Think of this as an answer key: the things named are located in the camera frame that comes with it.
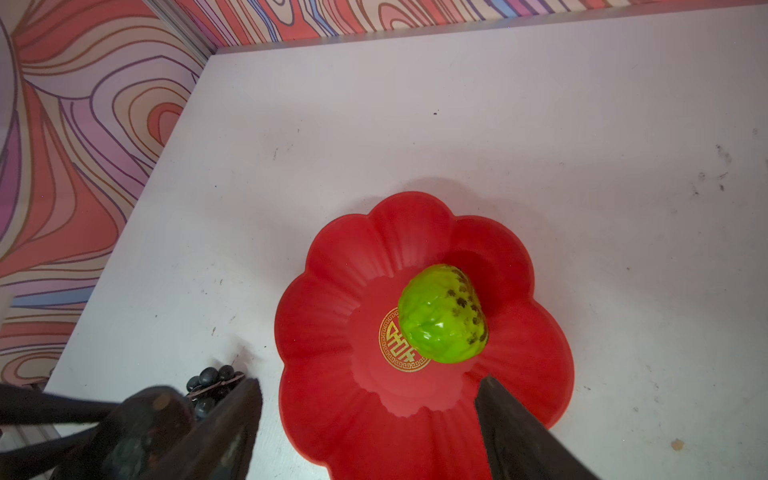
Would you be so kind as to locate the black fake grape bunch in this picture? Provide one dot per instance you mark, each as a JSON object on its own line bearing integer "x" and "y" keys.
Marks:
{"x": 206, "y": 390}

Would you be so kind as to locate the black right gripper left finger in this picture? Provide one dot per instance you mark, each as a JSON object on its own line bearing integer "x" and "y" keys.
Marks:
{"x": 220, "y": 446}

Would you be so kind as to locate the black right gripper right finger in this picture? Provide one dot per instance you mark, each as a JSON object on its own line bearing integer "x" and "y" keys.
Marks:
{"x": 517, "y": 444}

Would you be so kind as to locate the red flower-shaped fruit bowl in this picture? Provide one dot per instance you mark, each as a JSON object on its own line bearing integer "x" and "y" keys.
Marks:
{"x": 387, "y": 334}

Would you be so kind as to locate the green fake custard apple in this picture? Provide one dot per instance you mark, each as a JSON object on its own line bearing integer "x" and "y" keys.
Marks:
{"x": 441, "y": 317}

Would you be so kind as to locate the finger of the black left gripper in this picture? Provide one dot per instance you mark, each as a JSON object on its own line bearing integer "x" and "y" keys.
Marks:
{"x": 32, "y": 452}
{"x": 22, "y": 406}

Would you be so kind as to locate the aluminium frame corner post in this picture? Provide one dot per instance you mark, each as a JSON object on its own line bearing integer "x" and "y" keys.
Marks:
{"x": 192, "y": 36}

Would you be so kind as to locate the dark fake avocado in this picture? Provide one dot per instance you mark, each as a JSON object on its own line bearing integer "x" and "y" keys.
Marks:
{"x": 132, "y": 439}

